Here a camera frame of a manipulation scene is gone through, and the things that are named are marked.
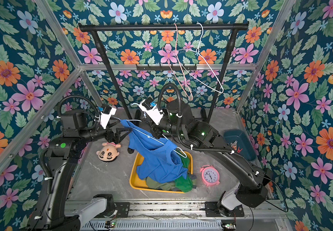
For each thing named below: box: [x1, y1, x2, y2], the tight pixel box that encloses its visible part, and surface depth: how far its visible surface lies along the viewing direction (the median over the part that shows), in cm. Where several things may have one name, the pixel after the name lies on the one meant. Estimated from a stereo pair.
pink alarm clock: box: [199, 164, 220, 189], surface depth 84 cm
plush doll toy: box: [96, 141, 122, 162], surface depth 89 cm
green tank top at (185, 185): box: [174, 149, 193, 193], surface depth 75 cm
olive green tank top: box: [145, 176, 177, 191], surface depth 78 cm
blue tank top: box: [120, 119, 189, 184], surface depth 77 cm
